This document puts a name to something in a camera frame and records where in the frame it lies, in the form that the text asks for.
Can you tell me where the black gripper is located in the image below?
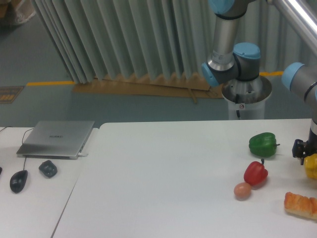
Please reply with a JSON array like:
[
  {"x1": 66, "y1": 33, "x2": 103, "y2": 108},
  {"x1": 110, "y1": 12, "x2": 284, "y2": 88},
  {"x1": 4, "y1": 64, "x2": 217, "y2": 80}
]
[{"x1": 292, "y1": 139, "x2": 313, "y2": 165}]

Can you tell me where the yellow bell pepper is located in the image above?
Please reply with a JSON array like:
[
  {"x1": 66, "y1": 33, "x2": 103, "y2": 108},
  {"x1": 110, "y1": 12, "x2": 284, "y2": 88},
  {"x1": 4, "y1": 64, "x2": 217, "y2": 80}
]
[{"x1": 304, "y1": 153, "x2": 317, "y2": 179}]

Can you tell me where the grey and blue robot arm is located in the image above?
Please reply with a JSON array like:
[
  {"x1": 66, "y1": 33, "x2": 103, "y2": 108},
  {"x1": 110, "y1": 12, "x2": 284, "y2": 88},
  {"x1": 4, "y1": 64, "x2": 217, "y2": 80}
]
[{"x1": 202, "y1": 0, "x2": 317, "y2": 161}]

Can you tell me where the green bell pepper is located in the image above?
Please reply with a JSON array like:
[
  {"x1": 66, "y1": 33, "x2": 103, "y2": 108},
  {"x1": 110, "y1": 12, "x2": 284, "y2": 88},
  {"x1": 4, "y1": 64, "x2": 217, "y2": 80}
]
[{"x1": 249, "y1": 132, "x2": 280, "y2": 158}]

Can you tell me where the red bell pepper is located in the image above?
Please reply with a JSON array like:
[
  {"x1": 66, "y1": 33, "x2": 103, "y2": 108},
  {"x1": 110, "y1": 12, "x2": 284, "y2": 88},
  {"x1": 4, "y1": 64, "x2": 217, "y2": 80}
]
[{"x1": 244, "y1": 159, "x2": 268, "y2": 186}]

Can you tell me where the orange bread loaf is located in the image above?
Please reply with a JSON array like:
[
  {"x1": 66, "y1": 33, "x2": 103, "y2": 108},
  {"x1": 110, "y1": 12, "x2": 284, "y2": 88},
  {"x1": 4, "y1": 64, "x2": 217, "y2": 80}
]
[{"x1": 284, "y1": 192, "x2": 317, "y2": 220}]

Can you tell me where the brown egg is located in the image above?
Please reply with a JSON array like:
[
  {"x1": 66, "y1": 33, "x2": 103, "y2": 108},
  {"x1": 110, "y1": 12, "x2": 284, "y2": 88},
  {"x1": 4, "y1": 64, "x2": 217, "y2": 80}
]
[{"x1": 234, "y1": 182, "x2": 252, "y2": 198}]

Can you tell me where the brown cardboard sheet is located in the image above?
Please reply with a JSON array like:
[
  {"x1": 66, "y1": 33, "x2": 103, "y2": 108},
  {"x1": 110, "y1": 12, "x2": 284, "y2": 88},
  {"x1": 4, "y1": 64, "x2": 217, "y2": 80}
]
[{"x1": 72, "y1": 72, "x2": 222, "y2": 104}]

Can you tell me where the grey-green pleated curtain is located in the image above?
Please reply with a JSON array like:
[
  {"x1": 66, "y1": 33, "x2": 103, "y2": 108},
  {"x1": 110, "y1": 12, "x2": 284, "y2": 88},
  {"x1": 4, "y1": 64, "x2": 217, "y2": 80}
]
[{"x1": 32, "y1": 0, "x2": 317, "y2": 83}]

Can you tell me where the silver closed laptop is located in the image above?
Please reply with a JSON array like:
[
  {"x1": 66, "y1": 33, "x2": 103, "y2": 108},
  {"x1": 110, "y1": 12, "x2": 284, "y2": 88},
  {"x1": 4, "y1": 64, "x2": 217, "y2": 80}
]
[{"x1": 16, "y1": 120, "x2": 95, "y2": 159}]

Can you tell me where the dark grey controller puck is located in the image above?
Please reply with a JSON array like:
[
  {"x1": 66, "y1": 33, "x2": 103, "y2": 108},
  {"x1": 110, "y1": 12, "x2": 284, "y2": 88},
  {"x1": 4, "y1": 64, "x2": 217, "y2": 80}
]
[{"x1": 39, "y1": 160, "x2": 58, "y2": 178}]

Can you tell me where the black computer mouse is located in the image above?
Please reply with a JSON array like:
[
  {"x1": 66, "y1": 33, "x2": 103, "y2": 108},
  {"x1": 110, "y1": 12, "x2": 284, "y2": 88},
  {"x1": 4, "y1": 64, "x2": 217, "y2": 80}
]
[{"x1": 9, "y1": 170, "x2": 28, "y2": 193}]

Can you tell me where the black and orange floor sign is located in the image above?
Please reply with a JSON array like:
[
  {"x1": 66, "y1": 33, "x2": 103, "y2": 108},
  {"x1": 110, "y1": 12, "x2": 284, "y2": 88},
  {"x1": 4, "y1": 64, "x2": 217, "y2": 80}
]
[{"x1": 0, "y1": 86, "x2": 25, "y2": 104}]

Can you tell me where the cardboard box in corner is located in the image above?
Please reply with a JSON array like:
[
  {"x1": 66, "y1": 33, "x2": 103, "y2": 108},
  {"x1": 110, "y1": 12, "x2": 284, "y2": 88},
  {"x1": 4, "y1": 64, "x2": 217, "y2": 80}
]
[{"x1": 0, "y1": 0, "x2": 36, "y2": 26}]

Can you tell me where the white usb cable plug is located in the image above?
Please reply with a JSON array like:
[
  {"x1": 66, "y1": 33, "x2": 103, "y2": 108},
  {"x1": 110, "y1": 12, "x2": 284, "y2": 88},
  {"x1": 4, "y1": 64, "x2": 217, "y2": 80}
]
[{"x1": 78, "y1": 153, "x2": 89, "y2": 158}]

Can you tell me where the black mouse cable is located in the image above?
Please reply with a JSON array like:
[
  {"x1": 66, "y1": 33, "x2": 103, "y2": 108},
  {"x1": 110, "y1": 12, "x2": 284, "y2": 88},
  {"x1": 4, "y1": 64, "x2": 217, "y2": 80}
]
[{"x1": 0, "y1": 125, "x2": 38, "y2": 172}]

